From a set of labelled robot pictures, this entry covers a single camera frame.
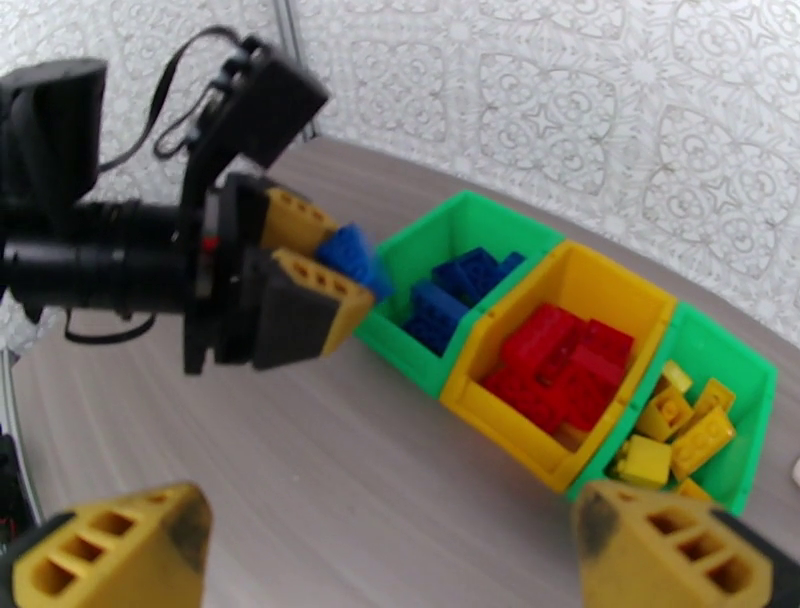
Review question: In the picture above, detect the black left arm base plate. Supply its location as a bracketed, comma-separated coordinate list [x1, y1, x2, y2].
[0, 431, 40, 545]

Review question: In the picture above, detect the yellow plastic bin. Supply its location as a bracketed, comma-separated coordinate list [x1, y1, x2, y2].
[439, 240, 679, 495]

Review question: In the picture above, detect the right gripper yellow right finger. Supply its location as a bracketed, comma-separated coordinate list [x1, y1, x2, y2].
[571, 479, 800, 608]

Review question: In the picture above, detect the black left camera cable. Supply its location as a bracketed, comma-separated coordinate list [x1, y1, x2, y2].
[93, 24, 251, 173]

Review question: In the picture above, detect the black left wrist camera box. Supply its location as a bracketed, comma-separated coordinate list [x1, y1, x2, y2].
[212, 37, 331, 170]

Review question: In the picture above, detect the green plastic bin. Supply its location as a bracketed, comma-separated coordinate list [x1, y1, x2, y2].
[565, 302, 779, 517]
[354, 190, 567, 401]

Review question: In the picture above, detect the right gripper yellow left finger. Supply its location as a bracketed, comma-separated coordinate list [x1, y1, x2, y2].
[0, 481, 214, 608]

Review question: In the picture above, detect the long yellow lego brick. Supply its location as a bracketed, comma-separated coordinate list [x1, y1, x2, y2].
[669, 406, 738, 483]

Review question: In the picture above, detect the red lego brick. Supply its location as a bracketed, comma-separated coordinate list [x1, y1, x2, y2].
[577, 318, 637, 373]
[499, 304, 588, 376]
[481, 367, 564, 434]
[556, 349, 626, 433]

